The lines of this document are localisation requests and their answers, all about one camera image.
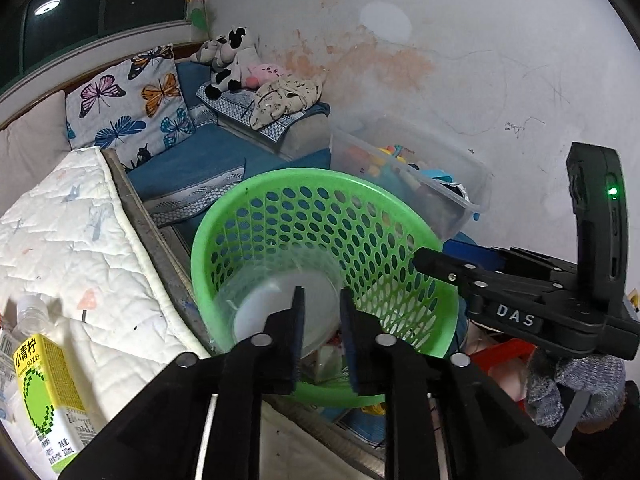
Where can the green plastic basket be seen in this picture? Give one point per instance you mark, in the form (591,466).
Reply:
(400,310)

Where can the person's right forearm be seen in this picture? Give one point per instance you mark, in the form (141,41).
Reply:
(575,385)

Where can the clear plastic storage bin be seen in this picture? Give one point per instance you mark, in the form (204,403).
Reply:
(450,195)

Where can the clear round plastic container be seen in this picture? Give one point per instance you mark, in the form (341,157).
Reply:
(260,305)

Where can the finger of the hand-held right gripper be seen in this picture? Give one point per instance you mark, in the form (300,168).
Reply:
(475,251)
(450,270)

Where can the butterfly print pillow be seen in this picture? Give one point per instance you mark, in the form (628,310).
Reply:
(125,105)

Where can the beige spotted cloth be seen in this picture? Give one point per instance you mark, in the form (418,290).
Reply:
(285,100)

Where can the wooden headboard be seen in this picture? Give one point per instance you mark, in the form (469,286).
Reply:
(187,51)

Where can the grey white plush toy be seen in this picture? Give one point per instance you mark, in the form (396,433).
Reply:
(205,52)

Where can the blue patterned cushion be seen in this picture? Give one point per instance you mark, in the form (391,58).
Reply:
(225,107)

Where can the pink plush toy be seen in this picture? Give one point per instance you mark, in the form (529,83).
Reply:
(265,74)

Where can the blue side mattress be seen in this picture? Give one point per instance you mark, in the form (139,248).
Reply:
(200,160)

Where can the yellow green drink carton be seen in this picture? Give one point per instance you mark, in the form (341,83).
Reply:
(40,400)

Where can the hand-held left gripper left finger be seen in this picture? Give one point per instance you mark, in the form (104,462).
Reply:
(295,340)

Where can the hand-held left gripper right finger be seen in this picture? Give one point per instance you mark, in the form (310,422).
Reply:
(352,340)

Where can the black white cow plush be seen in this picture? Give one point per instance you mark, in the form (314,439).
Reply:
(235,65)

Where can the grey pillow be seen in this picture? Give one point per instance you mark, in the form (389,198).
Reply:
(30,135)

